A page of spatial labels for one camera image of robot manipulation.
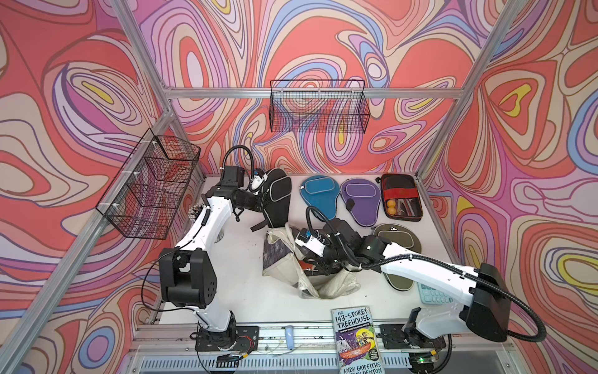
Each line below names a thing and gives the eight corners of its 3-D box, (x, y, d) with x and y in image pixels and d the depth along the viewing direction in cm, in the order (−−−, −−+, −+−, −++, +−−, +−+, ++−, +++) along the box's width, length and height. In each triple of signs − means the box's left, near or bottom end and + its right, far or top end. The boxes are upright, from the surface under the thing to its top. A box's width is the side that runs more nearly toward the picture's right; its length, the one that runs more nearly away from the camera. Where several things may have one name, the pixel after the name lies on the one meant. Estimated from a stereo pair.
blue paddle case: (300, 221, 104) (300, 215, 100) (300, 182, 119) (300, 175, 116) (342, 221, 104) (343, 215, 100) (336, 182, 119) (337, 175, 116)
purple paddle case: (345, 226, 102) (346, 222, 100) (339, 182, 119) (340, 178, 117) (389, 226, 102) (391, 222, 100) (376, 182, 119) (378, 178, 117)
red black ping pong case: (385, 218, 105) (387, 214, 102) (379, 176, 122) (381, 171, 119) (422, 222, 103) (426, 217, 101) (411, 178, 121) (414, 174, 118)
